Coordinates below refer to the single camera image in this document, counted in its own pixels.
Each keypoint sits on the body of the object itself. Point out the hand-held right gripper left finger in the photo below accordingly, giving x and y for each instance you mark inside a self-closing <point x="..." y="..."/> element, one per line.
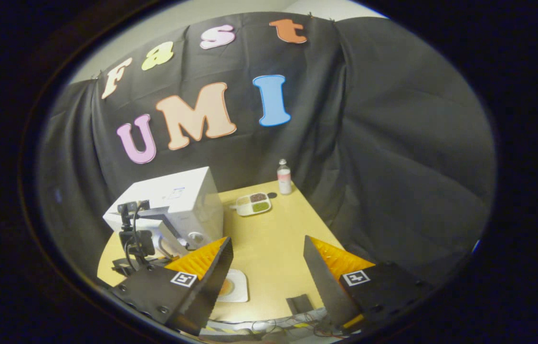
<point x="216" y="282"/>

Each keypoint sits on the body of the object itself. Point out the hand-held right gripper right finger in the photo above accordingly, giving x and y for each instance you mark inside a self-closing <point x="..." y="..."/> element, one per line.
<point x="321" y="282"/>

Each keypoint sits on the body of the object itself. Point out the fried egg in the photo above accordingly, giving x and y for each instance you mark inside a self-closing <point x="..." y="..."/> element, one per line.
<point x="226" y="287"/>

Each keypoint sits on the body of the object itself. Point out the white microwave oven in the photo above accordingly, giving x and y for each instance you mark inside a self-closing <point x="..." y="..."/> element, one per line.
<point x="178" y="191"/>

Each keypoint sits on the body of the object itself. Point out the white square plate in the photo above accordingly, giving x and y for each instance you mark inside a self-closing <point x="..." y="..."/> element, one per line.
<point x="241" y="286"/>

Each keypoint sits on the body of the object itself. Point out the dark grey flat block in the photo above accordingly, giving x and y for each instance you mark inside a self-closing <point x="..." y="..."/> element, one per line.
<point x="300" y="304"/>

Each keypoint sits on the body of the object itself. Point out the yellow black striped tape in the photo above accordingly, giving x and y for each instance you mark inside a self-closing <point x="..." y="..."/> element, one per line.
<point x="218" y="329"/>

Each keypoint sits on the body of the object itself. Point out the white divided tray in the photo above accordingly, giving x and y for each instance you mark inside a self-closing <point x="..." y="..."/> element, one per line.
<point x="245" y="210"/>

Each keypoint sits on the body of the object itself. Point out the pale beans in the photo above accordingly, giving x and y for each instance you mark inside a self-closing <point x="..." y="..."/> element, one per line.
<point x="244" y="202"/>

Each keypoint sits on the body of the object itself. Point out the green beans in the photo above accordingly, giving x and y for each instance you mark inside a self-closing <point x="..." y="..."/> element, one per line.
<point x="261" y="207"/>

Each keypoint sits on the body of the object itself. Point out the brown beans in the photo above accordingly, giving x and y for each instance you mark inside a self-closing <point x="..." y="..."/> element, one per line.
<point x="258" y="197"/>

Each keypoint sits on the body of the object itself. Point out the clear bottle with pink label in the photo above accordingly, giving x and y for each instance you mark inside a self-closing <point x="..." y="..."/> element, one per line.
<point x="284" y="181"/>

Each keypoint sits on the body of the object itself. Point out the black backdrop cloth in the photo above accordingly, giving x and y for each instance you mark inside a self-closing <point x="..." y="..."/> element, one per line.
<point x="393" y="143"/>

